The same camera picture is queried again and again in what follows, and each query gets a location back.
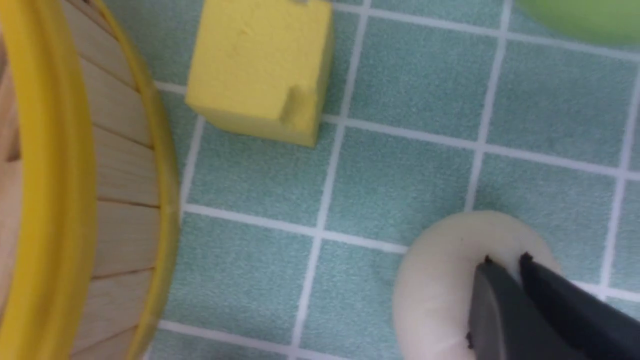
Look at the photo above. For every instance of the wooden steamer tray yellow rims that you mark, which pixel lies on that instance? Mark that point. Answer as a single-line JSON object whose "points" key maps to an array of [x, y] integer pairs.
{"points": [[89, 186]]}

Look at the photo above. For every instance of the yellow foam cube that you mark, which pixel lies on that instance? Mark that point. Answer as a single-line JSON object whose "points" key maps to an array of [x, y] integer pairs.
{"points": [[261, 68]]}

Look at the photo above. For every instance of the white pleated steamed bun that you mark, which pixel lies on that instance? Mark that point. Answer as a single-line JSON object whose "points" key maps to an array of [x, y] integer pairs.
{"points": [[434, 285]]}

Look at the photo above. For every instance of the green checkered tablecloth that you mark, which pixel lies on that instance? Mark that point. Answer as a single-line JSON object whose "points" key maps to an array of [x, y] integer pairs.
{"points": [[434, 107]]}

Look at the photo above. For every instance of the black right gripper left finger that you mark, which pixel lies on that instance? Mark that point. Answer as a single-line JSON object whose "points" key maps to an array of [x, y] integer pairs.
{"points": [[504, 324]]}

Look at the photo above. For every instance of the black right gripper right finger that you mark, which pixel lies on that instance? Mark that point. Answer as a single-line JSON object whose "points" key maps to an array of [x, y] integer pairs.
{"points": [[589, 326]]}

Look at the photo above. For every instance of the green round fruit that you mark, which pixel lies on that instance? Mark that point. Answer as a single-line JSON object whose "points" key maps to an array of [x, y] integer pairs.
{"points": [[601, 22]]}

